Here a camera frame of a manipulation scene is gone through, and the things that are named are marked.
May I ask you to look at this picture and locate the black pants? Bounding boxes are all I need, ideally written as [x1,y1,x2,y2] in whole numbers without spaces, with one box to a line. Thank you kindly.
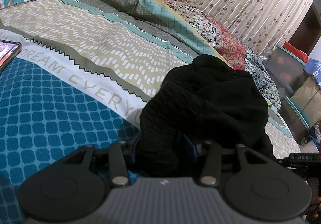
[134,55,274,177]

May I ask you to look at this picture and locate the clear teal storage bins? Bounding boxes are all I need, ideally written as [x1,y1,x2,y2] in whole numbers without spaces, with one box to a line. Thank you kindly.
[264,46,320,143]

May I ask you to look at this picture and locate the patterned teal beige bedsheet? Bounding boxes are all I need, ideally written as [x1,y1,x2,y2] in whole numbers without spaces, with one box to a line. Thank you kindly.
[1,0,310,223]

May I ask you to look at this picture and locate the smartphone with lit screen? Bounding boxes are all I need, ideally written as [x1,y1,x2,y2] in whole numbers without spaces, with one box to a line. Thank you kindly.
[0,40,22,73]

